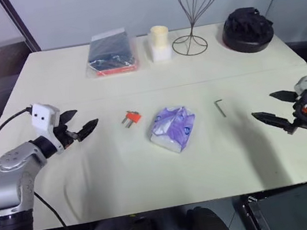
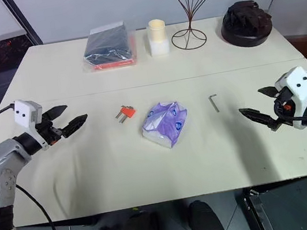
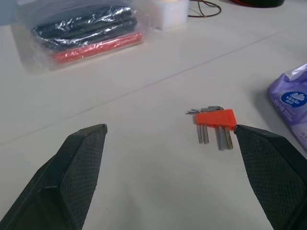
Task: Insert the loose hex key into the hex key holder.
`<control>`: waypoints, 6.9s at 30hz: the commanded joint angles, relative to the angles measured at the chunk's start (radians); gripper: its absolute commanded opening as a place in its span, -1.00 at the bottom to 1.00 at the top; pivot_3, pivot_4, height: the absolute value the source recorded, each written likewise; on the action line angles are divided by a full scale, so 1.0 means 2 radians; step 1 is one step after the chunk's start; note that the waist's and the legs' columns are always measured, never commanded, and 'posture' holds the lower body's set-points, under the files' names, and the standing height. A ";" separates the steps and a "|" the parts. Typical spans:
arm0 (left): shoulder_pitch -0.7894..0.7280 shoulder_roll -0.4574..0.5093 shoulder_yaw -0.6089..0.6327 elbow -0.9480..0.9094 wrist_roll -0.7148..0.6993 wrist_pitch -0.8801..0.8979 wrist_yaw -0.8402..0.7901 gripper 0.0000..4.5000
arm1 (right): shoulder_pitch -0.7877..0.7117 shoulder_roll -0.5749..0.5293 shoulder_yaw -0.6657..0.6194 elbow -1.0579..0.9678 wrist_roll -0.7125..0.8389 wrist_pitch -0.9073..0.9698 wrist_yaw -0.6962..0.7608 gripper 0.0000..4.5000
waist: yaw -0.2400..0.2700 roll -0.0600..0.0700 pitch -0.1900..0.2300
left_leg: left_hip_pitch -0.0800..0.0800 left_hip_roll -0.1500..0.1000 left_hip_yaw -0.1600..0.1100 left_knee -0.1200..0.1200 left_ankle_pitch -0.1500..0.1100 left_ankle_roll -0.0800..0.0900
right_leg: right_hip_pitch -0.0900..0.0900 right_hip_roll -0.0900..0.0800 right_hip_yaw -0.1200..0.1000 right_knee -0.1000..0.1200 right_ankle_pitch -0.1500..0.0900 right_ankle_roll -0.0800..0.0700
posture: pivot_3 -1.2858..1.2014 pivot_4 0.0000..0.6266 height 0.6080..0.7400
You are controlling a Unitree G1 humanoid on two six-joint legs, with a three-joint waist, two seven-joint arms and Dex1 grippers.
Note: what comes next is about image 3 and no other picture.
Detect clear plastic bag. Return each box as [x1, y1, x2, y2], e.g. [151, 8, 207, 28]
[13, 0, 156, 77]

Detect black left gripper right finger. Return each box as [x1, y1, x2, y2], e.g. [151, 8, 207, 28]
[233, 124, 307, 230]

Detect brown thin cable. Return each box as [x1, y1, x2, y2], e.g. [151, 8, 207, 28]
[188, 0, 222, 18]

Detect red and black packaged tool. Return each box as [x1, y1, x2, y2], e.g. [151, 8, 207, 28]
[31, 6, 144, 64]

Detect white plastic box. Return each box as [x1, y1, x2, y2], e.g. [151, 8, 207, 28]
[151, 0, 189, 31]

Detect purple tissue pack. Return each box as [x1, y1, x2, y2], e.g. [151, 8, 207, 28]
[267, 62, 307, 152]

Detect hex key set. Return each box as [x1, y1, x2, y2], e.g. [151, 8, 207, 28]
[195, 109, 238, 131]

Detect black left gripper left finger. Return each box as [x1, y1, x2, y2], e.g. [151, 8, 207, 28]
[0, 124, 108, 230]

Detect black round object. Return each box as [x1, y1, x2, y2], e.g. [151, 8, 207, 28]
[230, 0, 286, 8]

